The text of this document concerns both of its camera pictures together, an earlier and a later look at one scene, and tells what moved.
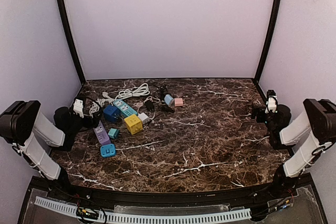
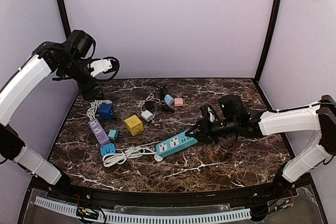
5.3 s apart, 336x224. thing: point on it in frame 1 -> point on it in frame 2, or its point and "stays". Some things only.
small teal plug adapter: x=114 y=133 stays
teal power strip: x=124 y=108 -> x=175 y=144
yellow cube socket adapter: x=133 y=124 stays
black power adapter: x=149 y=105 stays
